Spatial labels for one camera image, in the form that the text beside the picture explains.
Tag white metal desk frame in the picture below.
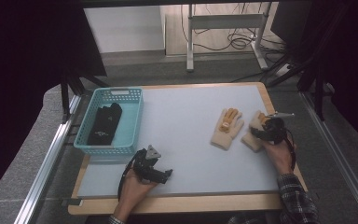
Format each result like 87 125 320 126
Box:
186 3 269 73

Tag beige glove with orange fingers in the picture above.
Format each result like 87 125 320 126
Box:
241 110 276 153

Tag grey table mat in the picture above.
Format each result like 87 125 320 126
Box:
77 85 282 199

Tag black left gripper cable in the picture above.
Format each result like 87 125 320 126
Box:
117 150 143 202

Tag black floor cables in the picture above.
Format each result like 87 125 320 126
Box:
180 3 288 63

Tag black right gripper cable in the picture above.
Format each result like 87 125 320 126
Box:
283 127 297 172

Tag beige glove with orange palm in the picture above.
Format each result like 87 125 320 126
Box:
210 107 245 151

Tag black glove with white logo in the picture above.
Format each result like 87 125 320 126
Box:
88 102 123 147

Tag dark curtain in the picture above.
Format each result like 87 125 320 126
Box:
0 0 108 208
271 0 358 153

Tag aluminium rail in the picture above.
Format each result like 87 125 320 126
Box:
300 91 358 223
13 94 82 224

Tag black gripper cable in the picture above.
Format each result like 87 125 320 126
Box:
283 127 297 172
117 150 143 202

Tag teal plastic basket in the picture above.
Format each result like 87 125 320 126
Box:
73 87 145 156

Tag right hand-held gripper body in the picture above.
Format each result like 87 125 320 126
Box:
259 112 296 146

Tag white power strip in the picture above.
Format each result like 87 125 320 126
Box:
273 63 292 77

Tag person's left hand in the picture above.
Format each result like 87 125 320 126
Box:
120 169 158 204

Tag black stand legs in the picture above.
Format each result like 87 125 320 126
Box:
60 66 110 123
262 0 355 122

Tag person's right hand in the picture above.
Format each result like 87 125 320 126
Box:
260 136 296 175

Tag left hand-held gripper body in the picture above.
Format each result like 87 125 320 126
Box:
132 145 166 185

